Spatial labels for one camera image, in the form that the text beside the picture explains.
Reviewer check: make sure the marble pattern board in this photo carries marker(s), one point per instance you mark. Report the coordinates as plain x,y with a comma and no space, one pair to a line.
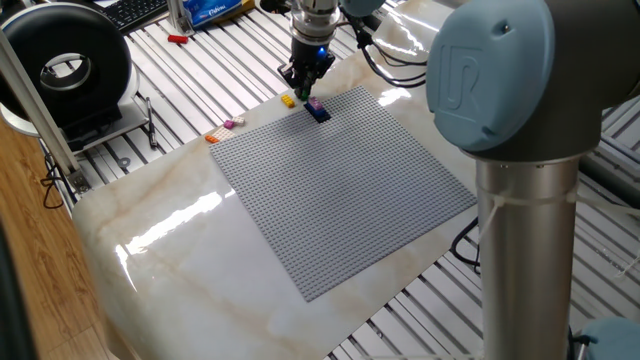
200,280

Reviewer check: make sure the aluminium frame profile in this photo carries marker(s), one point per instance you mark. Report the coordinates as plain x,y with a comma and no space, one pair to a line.
30,100

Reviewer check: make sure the blue tissue pack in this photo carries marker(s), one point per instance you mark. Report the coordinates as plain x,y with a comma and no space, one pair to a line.
210,12

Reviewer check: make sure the grey Lego baseplate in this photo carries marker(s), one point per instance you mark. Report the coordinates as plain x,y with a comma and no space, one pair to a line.
340,195

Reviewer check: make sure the short aluminium post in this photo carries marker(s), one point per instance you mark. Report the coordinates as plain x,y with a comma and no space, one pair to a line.
180,20

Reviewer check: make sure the orange Lego brick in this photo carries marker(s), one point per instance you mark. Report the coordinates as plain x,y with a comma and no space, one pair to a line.
212,139

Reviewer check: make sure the light pink Lego brick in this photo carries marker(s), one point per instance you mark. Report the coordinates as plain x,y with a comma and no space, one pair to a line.
315,104

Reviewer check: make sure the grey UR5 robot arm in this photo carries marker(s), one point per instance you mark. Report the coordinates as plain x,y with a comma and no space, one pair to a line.
525,275

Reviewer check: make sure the metal washer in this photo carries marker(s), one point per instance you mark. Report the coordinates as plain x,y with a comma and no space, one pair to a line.
119,163

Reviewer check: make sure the small magenta Lego brick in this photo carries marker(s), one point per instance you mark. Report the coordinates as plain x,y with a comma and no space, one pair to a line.
229,124

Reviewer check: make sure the white zip tie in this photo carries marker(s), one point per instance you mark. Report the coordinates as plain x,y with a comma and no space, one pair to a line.
495,201

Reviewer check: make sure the silver corner bracket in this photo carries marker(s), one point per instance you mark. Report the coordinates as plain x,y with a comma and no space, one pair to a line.
80,181

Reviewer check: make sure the silver device base plate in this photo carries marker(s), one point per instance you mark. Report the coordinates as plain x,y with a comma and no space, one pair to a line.
131,120

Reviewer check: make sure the black keyboard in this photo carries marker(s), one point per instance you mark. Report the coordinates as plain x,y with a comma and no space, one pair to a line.
135,12

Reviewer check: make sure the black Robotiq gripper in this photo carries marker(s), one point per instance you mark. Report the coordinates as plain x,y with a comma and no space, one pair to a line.
312,57

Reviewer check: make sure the small black object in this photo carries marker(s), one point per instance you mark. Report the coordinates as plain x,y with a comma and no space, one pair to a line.
277,6

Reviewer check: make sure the dark navy Lego plate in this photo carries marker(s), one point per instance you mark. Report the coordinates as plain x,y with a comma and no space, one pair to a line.
320,117

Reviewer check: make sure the yellow Lego brick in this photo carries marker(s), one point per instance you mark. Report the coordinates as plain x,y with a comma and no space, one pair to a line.
288,101

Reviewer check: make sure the dark blurred foreground object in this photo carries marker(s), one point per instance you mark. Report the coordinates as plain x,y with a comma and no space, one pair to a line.
12,310

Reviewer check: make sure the red Lego brick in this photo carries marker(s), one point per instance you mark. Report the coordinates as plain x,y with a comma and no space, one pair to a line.
178,39

